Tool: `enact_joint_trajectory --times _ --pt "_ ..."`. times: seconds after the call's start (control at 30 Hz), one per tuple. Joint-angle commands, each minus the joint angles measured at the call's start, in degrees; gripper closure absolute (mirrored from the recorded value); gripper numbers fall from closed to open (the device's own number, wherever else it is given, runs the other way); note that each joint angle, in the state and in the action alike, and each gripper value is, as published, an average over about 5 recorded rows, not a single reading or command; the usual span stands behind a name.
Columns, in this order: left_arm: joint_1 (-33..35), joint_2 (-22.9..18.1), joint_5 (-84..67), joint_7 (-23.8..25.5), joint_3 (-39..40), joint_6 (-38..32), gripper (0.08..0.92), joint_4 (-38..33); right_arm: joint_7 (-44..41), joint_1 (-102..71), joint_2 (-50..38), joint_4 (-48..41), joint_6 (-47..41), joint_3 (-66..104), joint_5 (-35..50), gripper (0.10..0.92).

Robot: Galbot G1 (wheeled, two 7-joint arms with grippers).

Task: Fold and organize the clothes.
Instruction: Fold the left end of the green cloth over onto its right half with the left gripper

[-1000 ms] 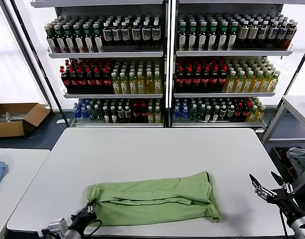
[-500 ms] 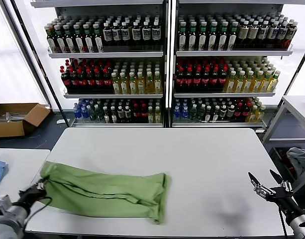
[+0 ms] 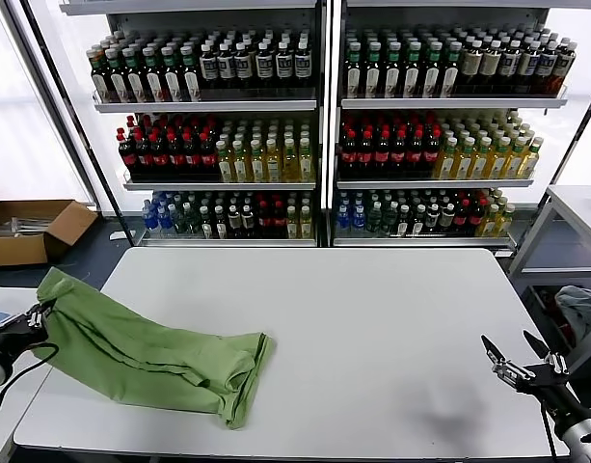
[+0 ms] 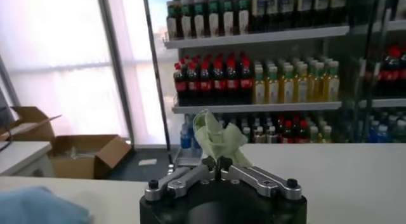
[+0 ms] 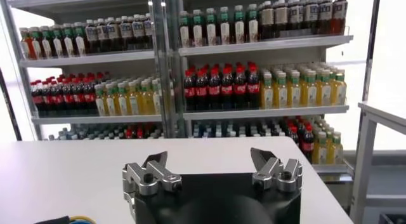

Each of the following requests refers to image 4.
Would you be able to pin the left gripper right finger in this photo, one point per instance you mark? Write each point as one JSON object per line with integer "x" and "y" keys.
{"x": 253, "y": 179}

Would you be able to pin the blue folded cloth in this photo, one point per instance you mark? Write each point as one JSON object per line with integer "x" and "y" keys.
{"x": 38, "y": 206}

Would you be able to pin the dark bottle white cap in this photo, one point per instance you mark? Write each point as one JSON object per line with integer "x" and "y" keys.
{"x": 271, "y": 136}
{"x": 259, "y": 136}

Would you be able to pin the clear plastic packaging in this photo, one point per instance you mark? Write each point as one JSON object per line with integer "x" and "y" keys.
{"x": 76, "y": 152}

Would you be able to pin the white paper scrap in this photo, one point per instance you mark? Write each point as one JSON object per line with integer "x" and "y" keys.
{"x": 147, "y": 162}

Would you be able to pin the blue drink bottle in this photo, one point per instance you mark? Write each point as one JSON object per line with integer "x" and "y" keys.
{"x": 185, "y": 138}

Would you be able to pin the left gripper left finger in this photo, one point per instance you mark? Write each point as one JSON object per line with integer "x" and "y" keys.
{"x": 187, "y": 179}

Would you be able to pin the cola bottle red cap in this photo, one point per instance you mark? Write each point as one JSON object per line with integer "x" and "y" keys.
{"x": 193, "y": 85}
{"x": 180, "y": 85}
{"x": 246, "y": 83}
{"x": 303, "y": 133}
{"x": 287, "y": 133}
{"x": 219, "y": 84}
{"x": 389, "y": 76}
{"x": 205, "y": 85}
{"x": 232, "y": 84}

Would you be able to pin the open cardboard box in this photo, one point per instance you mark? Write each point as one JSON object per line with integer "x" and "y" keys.
{"x": 73, "y": 168}
{"x": 31, "y": 127}

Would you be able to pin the black slanted pole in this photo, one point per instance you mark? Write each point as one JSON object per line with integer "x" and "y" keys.
{"x": 156, "y": 69}

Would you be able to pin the dark bottle blue white label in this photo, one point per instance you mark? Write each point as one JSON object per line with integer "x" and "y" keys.
{"x": 272, "y": 8}
{"x": 322, "y": 3}
{"x": 304, "y": 4}
{"x": 287, "y": 6}
{"x": 338, "y": 1}
{"x": 258, "y": 9}

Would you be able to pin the green polo shirt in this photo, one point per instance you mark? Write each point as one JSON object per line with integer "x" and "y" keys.
{"x": 219, "y": 139}

